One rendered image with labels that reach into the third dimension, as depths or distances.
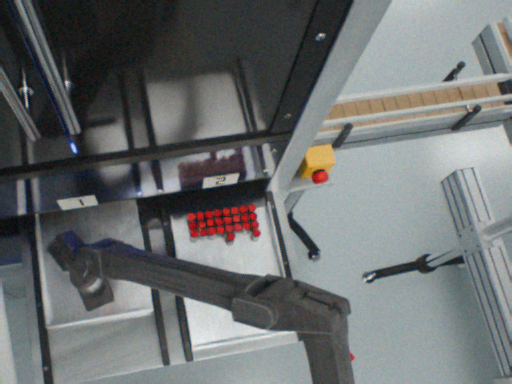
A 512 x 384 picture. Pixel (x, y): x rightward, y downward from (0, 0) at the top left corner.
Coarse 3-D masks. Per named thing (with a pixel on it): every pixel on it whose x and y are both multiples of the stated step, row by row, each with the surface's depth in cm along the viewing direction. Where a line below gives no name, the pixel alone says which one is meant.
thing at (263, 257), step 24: (264, 216) 129; (216, 240) 127; (240, 240) 127; (264, 240) 127; (216, 264) 125; (240, 264) 125; (264, 264) 126; (192, 312) 122; (216, 312) 122; (192, 336) 117; (216, 336) 120; (240, 336) 121; (264, 336) 118
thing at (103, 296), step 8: (104, 280) 107; (104, 288) 107; (80, 296) 107; (88, 296) 104; (96, 296) 106; (104, 296) 107; (112, 296) 107; (88, 304) 106; (96, 304) 106; (104, 304) 106
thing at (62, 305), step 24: (48, 216) 127; (72, 216) 127; (96, 216) 127; (120, 216) 127; (48, 240) 125; (96, 240) 125; (120, 240) 126; (48, 264) 123; (48, 288) 122; (72, 288) 122; (120, 288) 123; (144, 288) 123; (48, 312) 120; (72, 312) 121; (96, 312) 121; (120, 312) 118
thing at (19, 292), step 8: (16, 264) 152; (0, 272) 158; (8, 272) 159; (16, 272) 161; (8, 280) 169; (16, 280) 171; (8, 288) 180; (16, 288) 182; (8, 296) 192; (16, 296) 195; (24, 296) 197
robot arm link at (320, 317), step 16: (272, 288) 73; (288, 288) 73; (304, 288) 73; (320, 288) 73; (288, 304) 69; (304, 304) 68; (320, 304) 69; (336, 304) 70; (288, 320) 69; (304, 320) 68; (320, 320) 66; (336, 320) 67; (304, 336) 69; (320, 336) 68; (336, 336) 67; (320, 352) 69; (336, 352) 68; (320, 368) 70; (336, 368) 69
